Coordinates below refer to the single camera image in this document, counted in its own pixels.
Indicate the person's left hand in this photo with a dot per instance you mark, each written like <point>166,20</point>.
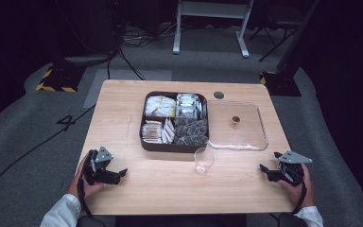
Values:
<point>89,189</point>

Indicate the row of brown white sachets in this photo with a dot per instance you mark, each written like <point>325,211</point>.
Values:
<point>152,131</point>

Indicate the pile of silver packets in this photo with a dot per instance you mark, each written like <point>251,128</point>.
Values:
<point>187,105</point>

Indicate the dark brown compartment box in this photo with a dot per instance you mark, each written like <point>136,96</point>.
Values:
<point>145,146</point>

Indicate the black folding stand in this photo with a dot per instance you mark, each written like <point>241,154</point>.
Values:
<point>277,34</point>

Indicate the clear lid with brown knob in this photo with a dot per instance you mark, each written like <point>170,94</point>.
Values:
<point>249,132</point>

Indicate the black stand with striped base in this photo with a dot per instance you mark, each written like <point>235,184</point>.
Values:
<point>61,80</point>

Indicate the grey table grommet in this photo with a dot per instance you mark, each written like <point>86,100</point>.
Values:
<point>218,95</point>

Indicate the clear plastic cup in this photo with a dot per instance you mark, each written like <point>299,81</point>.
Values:
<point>203,162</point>

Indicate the pile of dark tea bags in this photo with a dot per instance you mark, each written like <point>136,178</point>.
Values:
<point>192,131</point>

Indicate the black pole with striped base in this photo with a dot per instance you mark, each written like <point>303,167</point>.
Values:
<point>285,82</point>

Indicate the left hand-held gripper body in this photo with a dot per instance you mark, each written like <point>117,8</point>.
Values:
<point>96,167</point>

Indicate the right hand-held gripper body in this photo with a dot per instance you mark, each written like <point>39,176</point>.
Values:
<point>291,171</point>

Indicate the person's right hand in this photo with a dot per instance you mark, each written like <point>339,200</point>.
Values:
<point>297,194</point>

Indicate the white metal desk frame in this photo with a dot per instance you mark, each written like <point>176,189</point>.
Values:
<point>212,9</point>

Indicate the pile of white yellow packets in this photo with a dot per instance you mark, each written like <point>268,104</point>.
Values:
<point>159,106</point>

